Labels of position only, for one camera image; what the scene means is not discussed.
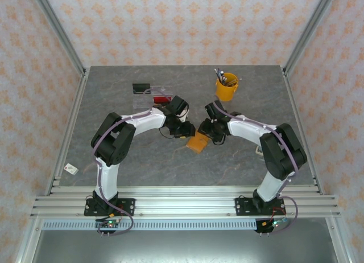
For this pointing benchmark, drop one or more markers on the orange leather card holder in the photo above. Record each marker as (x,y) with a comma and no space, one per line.
(196,144)

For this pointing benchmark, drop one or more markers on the clear acrylic organizer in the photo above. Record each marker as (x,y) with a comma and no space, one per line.
(142,102)

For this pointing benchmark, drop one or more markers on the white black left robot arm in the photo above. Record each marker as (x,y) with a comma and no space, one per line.
(109,177)

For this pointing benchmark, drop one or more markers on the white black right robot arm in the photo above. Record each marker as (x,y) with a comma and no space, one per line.
(271,186)

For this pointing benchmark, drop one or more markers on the red VIP card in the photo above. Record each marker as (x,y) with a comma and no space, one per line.
(162,99)

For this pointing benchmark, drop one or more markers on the plain black card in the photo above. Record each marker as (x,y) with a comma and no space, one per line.
(141,88)

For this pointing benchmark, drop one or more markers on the small white card red mark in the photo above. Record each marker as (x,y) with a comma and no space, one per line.
(71,169)

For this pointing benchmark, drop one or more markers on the yellow pen cup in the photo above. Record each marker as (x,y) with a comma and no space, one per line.
(226,92)

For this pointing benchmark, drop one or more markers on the brown pencil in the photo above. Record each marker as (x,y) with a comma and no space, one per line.
(231,82)

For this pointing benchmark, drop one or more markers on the white pen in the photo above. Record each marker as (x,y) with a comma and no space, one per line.
(222,75)

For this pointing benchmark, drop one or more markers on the dark blue pen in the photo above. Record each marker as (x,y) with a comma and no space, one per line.
(217,73)

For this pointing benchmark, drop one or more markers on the grey metal sheet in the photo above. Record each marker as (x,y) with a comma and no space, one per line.
(185,246)

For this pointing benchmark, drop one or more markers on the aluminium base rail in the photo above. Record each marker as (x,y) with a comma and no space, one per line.
(185,207)

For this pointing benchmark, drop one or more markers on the aluminium table side rail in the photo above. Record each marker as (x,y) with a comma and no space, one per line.
(293,103)
(77,103)

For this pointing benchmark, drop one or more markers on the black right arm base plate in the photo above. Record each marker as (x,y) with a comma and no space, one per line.
(241,207)

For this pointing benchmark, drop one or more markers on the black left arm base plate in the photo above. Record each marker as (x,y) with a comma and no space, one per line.
(128,206)

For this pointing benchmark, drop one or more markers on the aluminium frame post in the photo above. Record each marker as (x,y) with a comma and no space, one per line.
(57,29)
(309,29)

